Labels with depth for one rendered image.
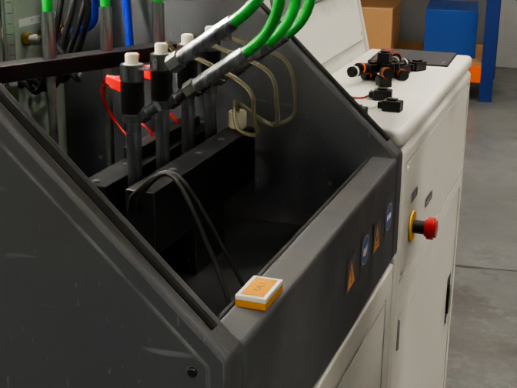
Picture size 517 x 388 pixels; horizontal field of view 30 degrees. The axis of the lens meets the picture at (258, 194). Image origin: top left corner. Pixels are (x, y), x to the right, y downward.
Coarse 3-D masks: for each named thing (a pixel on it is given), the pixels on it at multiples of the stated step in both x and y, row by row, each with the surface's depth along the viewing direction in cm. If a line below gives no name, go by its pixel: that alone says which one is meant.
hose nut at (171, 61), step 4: (172, 52) 110; (168, 56) 110; (172, 56) 110; (168, 60) 110; (172, 60) 110; (176, 60) 109; (168, 64) 110; (172, 64) 110; (176, 64) 110; (180, 64) 110; (168, 68) 110; (172, 68) 110; (176, 68) 110; (180, 68) 110; (176, 72) 111
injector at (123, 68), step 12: (120, 72) 112; (132, 72) 112; (132, 84) 112; (132, 96) 113; (144, 96) 114; (132, 108) 113; (144, 108) 113; (156, 108) 113; (132, 120) 113; (144, 120) 114; (132, 132) 114; (132, 144) 115; (132, 156) 115; (132, 168) 116; (132, 180) 116
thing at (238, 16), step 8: (248, 0) 105; (256, 0) 104; (264, 0) 105; (240, 8) 106; (248, 8) 105; (256, 8) 105; (232, 16) 106; (240, 16) 106; (248, 16) 106; (240, 24) 106
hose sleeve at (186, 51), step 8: (216, 24) 107; (224, 24) 106; (232, 24) 106; (208, 32) 107; (216, 32) 107; (224, 32) 107; (192, 40) 109; (200, 40) 108; (208, 40) 107; (216, 40) 107; (184, 48) 109; (192, 48) 108; (200, 48) 108; (176, 56) 110; (184, 56) 109; (192, 56) 109; (184, 64) 110
